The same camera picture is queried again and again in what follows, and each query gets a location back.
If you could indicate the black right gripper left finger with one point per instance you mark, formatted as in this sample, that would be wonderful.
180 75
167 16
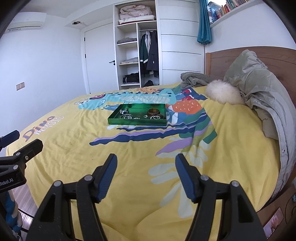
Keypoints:
53 220

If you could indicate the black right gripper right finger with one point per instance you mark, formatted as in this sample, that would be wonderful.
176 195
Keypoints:
239 220

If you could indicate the large silver bangle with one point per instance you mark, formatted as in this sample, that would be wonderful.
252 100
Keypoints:
126 116

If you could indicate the dark brown bangle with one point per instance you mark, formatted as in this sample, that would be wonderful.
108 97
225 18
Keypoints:
157 117

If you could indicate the amber tortoise bangle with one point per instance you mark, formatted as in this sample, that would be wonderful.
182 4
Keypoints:
153 111

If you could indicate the green jewelry tray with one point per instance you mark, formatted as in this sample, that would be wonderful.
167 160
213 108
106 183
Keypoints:
139 114

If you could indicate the blue white gloved left hand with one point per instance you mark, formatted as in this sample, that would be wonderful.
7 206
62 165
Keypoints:
13 217

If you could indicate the yellow dinosaur bedspread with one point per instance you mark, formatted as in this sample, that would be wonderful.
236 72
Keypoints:
146 200

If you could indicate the grey green puffer jacket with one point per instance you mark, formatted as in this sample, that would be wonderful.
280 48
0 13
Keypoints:
264 93

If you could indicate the white fur hood trim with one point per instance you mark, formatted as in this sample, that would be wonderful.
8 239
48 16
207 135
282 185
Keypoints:
223 92

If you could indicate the white air conditioner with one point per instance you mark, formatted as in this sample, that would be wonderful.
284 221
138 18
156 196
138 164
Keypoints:
26 20

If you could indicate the white door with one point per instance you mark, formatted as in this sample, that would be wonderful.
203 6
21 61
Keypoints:
99 59

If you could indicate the grey folded towel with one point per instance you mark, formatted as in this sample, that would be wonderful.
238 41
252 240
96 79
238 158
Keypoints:
194 79

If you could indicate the wooden headboard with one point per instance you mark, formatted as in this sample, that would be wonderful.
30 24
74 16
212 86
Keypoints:
232 62

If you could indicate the hanging dark jackets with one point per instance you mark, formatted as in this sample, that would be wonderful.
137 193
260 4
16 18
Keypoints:
149 54

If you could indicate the teal curtain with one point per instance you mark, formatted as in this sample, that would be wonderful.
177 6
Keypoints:
204 32

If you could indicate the white wardrobe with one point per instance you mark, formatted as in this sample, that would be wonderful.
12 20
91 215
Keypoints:
176 24

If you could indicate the row of books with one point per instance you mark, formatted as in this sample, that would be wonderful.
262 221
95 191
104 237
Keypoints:
216 11

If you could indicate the wall light switch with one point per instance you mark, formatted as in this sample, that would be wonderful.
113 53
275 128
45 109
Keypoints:
20 86

